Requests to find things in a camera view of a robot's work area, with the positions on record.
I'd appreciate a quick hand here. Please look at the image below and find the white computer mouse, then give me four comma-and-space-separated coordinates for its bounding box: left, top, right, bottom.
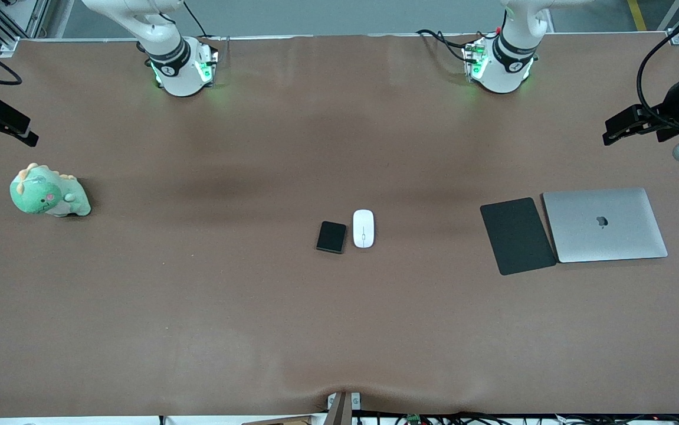
353, 210, 375, 249

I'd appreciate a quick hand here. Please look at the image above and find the black phone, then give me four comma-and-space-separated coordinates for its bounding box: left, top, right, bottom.
316, 221, 347, 255

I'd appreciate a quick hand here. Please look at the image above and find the black mouse pad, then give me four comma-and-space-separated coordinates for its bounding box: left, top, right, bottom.
480, 197, 557, 276

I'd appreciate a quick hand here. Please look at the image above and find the green dinosaur plush toy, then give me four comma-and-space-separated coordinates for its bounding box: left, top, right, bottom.
9, 163, 92, 218

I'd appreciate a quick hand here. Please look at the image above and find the silver laptop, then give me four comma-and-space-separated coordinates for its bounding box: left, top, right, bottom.
542, 188, 669, 264

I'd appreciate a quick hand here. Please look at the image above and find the brown table cover mat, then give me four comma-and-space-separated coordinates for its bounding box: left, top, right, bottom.
0, 32, 679, 419

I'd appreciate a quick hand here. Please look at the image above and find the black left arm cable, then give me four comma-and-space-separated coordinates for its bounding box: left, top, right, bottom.
636, 6, 679, 128

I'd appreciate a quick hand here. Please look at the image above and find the black base cable bundle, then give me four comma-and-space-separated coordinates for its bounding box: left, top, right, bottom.
416, 27, 484, 64

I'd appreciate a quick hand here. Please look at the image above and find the brown camera stand bracket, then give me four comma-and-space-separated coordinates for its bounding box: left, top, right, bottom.
324, 391, 363, 425

